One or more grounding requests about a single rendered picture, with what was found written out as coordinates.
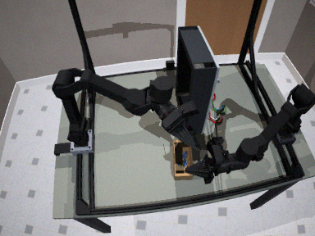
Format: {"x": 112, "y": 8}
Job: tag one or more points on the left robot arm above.
{"x": 283, "y": 123}

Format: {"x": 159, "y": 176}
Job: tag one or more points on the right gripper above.
{"x": 178, "y": 126}

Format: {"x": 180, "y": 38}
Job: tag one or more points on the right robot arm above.
{"x": 135, "y": 101}

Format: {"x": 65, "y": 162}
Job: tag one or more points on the black metal rack frame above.
{"x": 194, "y": 51}

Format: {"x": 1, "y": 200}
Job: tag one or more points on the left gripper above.
{"x": 207, "y": 164}

